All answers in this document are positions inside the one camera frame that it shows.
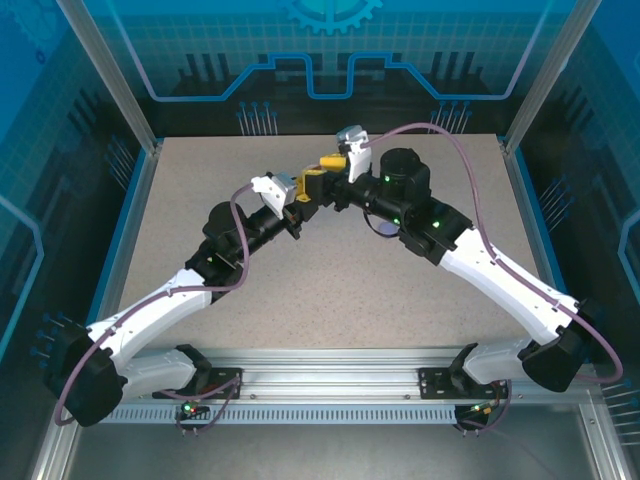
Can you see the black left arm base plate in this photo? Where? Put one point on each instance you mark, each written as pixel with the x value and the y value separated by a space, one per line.
pixel 225 382

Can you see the right base LED board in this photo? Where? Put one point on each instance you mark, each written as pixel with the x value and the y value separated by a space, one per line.
pixel 480 409

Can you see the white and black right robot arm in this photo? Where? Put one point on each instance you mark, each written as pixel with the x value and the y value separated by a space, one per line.
pixel 500 280

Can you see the blue table side strip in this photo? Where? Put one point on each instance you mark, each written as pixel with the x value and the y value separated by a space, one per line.
pixel 126 225
pixel 540 225

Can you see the aluminium mounting rail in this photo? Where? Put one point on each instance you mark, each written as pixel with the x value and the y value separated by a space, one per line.
pixel 330 372

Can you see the aluminium frame post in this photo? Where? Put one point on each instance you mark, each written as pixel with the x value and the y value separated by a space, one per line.
pixel 549 75
pixel 113 75

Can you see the base led board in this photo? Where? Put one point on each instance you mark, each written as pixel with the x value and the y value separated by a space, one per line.
pixel 480 409
pixel 192 410

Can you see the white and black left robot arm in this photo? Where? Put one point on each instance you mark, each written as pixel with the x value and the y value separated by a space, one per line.
pixel 150 310

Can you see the purple earbud charging case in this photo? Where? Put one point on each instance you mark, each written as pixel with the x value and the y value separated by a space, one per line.
pixel 386 230

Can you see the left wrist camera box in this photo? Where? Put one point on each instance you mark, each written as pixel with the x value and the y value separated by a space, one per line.
pixel 270 190

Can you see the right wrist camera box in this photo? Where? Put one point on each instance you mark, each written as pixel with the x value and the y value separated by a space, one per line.
pixel 357 160

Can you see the left base LED board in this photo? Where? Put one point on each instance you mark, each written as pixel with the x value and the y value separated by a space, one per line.
pixel 192 410

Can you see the metal bottom tray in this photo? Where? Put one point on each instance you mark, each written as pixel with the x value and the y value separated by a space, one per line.
pixel 325 455

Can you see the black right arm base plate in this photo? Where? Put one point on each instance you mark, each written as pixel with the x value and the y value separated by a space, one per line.
pixel 435 382

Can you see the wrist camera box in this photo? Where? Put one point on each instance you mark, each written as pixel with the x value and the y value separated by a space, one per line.
pixel 357 160
pixel 270 190

